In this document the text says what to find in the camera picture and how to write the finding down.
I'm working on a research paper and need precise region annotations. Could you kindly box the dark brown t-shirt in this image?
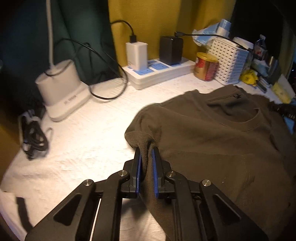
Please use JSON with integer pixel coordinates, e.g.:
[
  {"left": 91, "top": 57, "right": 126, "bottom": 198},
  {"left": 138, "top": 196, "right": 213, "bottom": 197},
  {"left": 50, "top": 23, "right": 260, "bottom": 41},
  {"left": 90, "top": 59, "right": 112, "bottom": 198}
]
[{"left": 125, "top": 85, "right": 295, "bottom": 240}]

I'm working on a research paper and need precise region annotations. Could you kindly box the yellow tissue box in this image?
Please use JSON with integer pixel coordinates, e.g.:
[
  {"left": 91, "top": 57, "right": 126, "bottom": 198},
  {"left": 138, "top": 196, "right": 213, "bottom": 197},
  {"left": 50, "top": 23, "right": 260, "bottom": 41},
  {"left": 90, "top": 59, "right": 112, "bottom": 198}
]
[{"left": 271, "top": 74, "right": 295, "bottom": 104}]

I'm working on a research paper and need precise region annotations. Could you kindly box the steel tumbler cup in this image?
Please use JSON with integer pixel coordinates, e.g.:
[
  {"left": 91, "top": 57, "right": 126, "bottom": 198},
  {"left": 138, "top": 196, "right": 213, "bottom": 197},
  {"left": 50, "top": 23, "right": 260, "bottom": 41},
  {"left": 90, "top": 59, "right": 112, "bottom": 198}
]
[{"left": 267, "top": 56, "right": 279, "bottom": 82}]

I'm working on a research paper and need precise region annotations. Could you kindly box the yellow snack packet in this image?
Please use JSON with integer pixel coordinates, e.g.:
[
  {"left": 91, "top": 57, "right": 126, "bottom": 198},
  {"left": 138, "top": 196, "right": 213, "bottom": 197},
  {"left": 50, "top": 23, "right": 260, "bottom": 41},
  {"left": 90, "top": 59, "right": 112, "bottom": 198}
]
[{"left": 239, "top": 69, "right": 259, "bottom": 86}]

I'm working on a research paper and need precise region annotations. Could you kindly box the plastic cola bottle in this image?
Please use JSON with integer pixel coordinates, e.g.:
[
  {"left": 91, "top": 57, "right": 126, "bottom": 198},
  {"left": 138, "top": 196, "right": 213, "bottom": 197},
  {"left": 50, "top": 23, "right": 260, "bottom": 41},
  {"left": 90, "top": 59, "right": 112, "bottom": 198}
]
[{"left": 253, "top": 35, "right": 267, "bottom": 60}]

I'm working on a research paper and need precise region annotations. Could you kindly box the clear jar white lid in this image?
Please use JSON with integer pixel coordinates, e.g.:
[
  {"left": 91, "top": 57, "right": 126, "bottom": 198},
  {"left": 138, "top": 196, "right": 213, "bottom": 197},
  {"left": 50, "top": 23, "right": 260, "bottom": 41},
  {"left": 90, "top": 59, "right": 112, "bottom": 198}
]
[{"left": 233, "top": 37, "right": 254, "bottom": 72}]

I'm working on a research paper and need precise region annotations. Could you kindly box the white perforated plastic basket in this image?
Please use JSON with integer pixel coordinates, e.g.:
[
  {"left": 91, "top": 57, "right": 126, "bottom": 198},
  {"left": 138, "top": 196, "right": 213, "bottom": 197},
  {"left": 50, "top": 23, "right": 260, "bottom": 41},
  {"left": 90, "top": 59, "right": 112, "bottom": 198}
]
[{"left": 208, "top": 37, "right": 249, "bottom": 85}]

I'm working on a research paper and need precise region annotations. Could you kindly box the red gold tin can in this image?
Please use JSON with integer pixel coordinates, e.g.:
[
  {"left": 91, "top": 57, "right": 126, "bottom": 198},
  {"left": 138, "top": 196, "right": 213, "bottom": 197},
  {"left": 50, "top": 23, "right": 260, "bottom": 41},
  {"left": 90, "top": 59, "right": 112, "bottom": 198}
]
[{"left": 194, "top": 52, "right": 219, "bottom": 81}]

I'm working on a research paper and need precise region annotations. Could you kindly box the white power strip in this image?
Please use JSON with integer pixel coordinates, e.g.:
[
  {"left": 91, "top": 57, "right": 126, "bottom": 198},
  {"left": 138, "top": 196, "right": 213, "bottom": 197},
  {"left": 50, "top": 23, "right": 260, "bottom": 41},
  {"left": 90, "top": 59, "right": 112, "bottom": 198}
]
[{"left": 123, "top": 58, "right": 195, "bottom": 90}]

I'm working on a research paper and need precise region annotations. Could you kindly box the white desk lamp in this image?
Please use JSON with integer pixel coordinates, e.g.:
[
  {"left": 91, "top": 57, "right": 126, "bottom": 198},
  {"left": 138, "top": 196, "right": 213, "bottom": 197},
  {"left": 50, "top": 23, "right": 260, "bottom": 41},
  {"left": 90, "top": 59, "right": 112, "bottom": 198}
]
[{"left": 35, "top": 1, "right": 90, "bottom": 122}]

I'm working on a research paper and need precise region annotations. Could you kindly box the white garment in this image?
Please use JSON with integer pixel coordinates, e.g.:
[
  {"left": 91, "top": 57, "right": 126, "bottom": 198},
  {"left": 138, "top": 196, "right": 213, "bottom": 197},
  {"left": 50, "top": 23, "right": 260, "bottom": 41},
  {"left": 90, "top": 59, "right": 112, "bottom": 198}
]
[{"left": 1, "top": 190, "right": 27, "bottom": 240}]

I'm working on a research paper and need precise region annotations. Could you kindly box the white charger adapter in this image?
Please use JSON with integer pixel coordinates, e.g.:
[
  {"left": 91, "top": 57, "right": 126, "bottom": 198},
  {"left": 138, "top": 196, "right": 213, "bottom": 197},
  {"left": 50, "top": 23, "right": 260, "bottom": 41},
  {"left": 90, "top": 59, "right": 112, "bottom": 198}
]
[{"left": 125, "top": 42, "right": 148, "bottom": 71}]

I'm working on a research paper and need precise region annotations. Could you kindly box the black charger adapter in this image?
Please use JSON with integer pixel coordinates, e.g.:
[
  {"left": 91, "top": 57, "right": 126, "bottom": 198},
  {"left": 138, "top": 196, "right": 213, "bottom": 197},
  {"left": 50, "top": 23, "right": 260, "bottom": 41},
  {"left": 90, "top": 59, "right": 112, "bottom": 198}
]
[{"left": 159, "top": 36, "right": 184, "bottom": 65}]

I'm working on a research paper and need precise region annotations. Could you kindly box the yellow curtain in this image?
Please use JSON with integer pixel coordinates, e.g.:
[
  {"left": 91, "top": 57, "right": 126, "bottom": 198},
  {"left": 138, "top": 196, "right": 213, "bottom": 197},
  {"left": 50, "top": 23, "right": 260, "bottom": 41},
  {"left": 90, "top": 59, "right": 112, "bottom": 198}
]
[{"left": 108, "top": 0, "right": 235, "bottom": 66}]

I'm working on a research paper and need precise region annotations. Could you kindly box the dark teal curtain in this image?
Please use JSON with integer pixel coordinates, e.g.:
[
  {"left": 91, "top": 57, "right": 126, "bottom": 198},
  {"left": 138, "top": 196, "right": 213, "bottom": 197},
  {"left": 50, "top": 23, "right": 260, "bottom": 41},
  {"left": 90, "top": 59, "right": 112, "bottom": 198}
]
[{"left": 1, "top": 1, "right": 117, "bottom": 115}]

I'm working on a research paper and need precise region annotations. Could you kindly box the coiled black cable bundle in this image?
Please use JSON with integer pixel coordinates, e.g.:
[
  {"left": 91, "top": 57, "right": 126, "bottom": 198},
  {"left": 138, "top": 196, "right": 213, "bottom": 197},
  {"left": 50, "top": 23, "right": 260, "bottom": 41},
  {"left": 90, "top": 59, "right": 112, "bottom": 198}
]
[{"left": 18, "top": 111, "right": 53, "bottom": 161}]

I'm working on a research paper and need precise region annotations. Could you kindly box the black strap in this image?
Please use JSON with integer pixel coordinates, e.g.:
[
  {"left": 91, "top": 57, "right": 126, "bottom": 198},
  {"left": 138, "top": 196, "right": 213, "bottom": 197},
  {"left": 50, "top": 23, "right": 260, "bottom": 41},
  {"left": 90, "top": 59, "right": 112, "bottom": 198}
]
[{"left": 16, "top": 196, "right": 33, "bottom": 233}]

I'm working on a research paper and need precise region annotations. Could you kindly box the black lamp power cable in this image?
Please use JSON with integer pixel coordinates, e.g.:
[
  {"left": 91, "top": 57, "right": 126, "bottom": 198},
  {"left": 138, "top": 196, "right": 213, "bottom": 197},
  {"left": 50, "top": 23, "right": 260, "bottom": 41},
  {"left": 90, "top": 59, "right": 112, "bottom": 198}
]
[{"left": 44, "top": 38, "right": 129, "bottom": 100}]

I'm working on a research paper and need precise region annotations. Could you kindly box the black usb charging cable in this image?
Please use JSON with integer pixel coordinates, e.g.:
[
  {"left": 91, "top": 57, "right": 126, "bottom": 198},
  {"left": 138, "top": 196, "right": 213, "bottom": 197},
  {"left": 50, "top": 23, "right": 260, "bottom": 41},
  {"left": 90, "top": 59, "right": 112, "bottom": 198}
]
[{"left": 110, "top": 19, "right": 250, "bottom": 51}]

